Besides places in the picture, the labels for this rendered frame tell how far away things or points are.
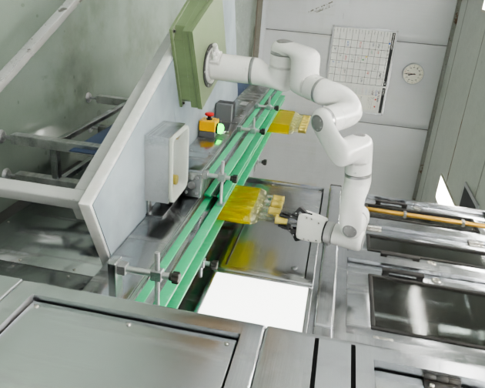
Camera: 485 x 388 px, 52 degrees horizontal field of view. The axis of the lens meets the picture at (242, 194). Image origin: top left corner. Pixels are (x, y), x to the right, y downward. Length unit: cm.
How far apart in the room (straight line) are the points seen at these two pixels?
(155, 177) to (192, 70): 40
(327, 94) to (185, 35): 49
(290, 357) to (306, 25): 691
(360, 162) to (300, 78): 34
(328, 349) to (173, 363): 27
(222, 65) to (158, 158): 44
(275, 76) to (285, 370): 114
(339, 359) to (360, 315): 80
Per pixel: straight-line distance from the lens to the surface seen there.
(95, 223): 135
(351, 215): 162
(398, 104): 778
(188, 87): 181
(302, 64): 168
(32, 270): 183
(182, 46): 172
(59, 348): 93
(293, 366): 88
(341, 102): 164
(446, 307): 186
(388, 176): 810
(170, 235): 155
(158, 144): 156
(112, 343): 92
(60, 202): 141
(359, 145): 156
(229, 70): 181
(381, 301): 179
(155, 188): 162
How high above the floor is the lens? 131
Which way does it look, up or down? 9 degrees down
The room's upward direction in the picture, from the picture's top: 98 degrees clockwise
